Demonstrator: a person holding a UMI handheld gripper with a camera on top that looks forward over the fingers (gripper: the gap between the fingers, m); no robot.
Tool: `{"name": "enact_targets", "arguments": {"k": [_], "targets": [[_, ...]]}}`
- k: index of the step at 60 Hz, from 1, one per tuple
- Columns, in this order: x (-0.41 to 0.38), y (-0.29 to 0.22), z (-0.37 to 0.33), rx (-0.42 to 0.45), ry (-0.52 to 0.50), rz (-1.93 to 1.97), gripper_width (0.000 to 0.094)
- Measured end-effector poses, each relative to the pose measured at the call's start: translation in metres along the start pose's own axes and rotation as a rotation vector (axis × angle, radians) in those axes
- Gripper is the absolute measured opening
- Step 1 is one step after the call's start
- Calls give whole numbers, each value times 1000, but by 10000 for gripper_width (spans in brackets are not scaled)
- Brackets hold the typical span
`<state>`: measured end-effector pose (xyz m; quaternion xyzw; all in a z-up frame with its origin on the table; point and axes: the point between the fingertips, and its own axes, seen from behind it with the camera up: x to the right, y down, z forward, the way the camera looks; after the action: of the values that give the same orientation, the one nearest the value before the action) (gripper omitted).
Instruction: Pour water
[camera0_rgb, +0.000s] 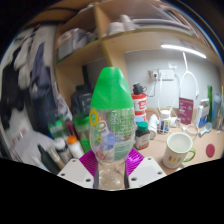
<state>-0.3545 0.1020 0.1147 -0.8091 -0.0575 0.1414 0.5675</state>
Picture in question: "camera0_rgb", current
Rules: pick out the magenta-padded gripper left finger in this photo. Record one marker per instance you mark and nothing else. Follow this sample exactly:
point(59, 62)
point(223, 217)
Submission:
point(87, 163)

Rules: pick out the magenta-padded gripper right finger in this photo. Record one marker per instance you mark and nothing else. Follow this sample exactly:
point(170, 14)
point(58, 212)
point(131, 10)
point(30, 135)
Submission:
point(136, 163)

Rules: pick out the clear bottle with green cap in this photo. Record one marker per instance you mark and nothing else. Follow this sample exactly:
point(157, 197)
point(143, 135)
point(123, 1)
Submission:
point(111, 96)

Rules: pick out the white bottle with orange cap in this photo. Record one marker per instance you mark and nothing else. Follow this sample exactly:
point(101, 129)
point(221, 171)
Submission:
point(75, 146)

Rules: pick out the green plastic bottle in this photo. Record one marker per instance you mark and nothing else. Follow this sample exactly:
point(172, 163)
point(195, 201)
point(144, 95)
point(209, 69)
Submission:
point(81, 131)

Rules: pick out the white mug with green rim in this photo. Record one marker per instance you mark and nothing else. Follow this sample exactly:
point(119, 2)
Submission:
point(178, 150)

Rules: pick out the white pill bottle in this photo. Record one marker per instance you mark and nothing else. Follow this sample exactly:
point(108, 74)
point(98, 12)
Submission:
point(164, 123)

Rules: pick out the red canister with black lid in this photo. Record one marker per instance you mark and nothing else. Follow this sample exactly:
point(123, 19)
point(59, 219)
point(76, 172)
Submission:
point(139, 103)

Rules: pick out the black box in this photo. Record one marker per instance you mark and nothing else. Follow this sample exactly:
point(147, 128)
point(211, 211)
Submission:
point(81, 100)

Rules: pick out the maroon packet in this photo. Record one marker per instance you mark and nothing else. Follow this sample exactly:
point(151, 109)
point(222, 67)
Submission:
point(186, 110)

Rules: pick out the light blue scoop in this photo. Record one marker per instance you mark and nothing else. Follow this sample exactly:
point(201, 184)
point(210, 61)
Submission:
point(206, 128)

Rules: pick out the white and blue box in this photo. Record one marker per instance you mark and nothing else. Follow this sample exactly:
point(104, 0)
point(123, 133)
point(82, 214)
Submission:
point(202, 113)

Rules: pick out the hanging dark clothes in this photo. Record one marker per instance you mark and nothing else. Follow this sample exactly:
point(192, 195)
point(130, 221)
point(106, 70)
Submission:
point(23, 83)

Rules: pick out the white under-shelf light bar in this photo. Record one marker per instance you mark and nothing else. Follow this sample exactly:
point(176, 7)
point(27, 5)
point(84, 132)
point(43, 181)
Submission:
point(183, 50)

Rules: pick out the white wall power outlet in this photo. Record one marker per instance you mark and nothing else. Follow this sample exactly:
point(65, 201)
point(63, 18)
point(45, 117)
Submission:
point(161, 75)

